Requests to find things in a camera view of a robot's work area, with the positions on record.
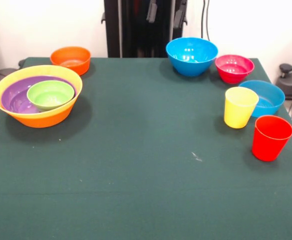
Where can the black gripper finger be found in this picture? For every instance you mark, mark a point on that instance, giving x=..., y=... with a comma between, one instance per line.
x=151, y=13
x=179, y=17

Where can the small green bowl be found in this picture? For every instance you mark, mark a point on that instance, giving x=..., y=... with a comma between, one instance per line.
x=51, y=96

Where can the large yellow bowl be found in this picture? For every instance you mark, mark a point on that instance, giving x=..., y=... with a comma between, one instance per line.
x=46, y=121

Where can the purple bowl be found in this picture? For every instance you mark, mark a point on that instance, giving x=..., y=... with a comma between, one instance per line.
x=13, y=100

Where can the deep blue bowl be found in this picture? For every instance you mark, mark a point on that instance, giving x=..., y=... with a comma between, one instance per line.
x=191, y=52

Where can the small pink bowl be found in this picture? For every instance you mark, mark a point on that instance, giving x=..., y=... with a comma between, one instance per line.
x=233, y=67

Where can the small orange bowl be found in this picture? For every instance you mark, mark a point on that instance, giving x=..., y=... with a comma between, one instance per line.
x=71, y=62

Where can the yellow cup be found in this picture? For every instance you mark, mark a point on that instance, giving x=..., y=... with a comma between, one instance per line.
x=237, y=115

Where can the shallow blue bowl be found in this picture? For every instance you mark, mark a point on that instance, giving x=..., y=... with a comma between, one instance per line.
x=271, y=97

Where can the red cup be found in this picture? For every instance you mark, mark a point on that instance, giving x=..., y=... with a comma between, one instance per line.
x=268, y=145

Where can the dark green tablecloth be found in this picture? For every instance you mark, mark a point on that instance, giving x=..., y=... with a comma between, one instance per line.
x=136, y=175

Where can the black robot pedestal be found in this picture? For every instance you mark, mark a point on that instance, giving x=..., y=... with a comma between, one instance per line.
x=136, y=30

